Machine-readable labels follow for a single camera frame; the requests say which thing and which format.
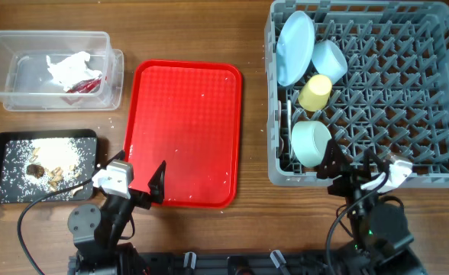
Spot white spoon in rack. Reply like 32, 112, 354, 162
286, 99, 294, 161

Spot red plastic tray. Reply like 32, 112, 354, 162
124, 60, 243, 209

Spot grey dishwasher rack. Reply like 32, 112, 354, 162
264, 1, 449, 188

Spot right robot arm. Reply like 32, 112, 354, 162
143, 139, 426, 275

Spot clear plastic bin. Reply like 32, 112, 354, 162
0, 31, 124, 112

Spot rice and food scraps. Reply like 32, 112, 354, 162
0, 137, 97, 203

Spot yellow plastic cup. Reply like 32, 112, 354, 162
298, 74, 332, 112

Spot green bowl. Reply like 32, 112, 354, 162
291, 121, 331, 167

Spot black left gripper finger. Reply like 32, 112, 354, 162
148, 160, 166, 204
96, 150, 126, 171

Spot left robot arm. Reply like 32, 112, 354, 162
67, 190, 151, 275

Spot light blue bowl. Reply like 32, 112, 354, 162
312, 40, 347, 84

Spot red foil wrapper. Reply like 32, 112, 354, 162
66, 77, 102, 94

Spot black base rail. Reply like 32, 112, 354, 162
67, 250, 407, 275

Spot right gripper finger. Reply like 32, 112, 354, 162
363, 148, 390, 180
317, 139, 351, 180

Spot light blue plate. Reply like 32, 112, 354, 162
276, 11, 315, 86

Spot white napkin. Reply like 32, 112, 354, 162
46, 51, 102, 92

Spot black waste tray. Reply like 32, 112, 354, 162
0, 129, 98, 204

